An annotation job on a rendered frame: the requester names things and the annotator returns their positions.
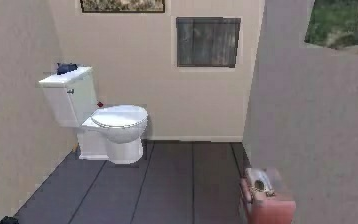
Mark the brown framed landscape picture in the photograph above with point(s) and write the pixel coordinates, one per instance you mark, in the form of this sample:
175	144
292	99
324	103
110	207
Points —
122	5

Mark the dark blue cloth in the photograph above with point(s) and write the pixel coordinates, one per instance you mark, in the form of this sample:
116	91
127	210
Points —
66	68

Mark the small red object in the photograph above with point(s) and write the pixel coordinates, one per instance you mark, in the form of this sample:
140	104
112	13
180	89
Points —
100	104

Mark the window with green view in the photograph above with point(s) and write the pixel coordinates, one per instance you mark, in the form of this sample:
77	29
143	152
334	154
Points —
342	25

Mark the dark grey framed picture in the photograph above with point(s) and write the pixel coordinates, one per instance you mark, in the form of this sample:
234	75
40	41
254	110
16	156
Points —
207	42

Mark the white toilet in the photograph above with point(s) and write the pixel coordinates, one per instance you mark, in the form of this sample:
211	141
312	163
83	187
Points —
115	125

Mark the black object on floor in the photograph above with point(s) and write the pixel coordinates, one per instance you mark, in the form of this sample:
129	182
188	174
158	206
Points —
8	220

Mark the white bag in bin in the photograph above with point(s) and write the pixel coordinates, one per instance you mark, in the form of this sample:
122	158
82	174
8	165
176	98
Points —
259	181

